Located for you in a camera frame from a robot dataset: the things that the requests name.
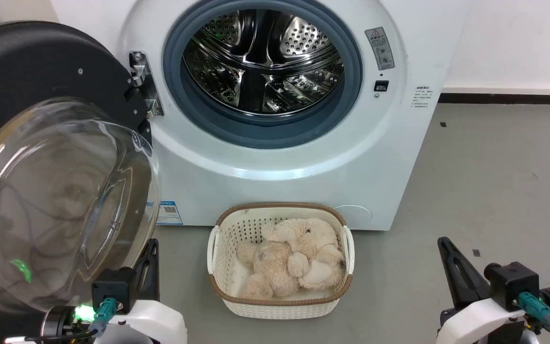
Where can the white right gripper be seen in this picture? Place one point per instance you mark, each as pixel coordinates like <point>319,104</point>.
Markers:
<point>480,322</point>

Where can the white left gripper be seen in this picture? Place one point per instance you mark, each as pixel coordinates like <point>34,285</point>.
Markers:
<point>155,320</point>

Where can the black washer door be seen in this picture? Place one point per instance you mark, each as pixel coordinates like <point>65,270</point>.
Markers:
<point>41,143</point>

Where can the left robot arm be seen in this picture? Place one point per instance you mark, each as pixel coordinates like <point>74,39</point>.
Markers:
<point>58,322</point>

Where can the white front-load washing machine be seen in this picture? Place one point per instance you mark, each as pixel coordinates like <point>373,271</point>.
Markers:
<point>389,157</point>

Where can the metal door hinge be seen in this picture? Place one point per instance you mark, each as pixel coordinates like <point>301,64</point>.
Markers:
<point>145,81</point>

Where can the black door latch slot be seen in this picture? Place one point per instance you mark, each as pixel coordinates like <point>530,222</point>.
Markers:
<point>381,86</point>

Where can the steel washing machine drum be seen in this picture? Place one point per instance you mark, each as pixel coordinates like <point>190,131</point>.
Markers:
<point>260,62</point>

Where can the blue QR code label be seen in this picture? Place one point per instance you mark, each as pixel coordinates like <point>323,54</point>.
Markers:
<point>169,212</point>

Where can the white brown-rimmed laundry basket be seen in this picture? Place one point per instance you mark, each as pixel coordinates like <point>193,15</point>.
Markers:
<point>227,248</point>

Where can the round filter cover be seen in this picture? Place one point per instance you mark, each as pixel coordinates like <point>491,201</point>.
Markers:
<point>354,215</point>

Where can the beige plush toy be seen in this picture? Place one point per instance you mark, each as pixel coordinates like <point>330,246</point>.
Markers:
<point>270,270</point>

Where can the cream plush rabbit toy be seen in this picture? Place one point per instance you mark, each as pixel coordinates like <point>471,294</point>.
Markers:
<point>311,248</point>

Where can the small printed text label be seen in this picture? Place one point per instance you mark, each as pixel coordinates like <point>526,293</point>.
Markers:
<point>422,97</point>

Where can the grey warning sticker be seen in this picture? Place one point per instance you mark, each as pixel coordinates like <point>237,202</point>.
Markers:
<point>380,48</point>

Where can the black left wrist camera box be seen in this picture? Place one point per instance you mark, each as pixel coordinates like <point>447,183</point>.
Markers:
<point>112,289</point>

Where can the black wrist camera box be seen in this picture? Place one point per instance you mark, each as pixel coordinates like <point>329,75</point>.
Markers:
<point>112,289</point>
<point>511,284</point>

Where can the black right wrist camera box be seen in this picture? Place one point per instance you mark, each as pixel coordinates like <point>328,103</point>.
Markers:
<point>511,284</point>

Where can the black wall baseboard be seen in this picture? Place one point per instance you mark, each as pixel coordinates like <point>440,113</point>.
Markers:
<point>509,99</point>

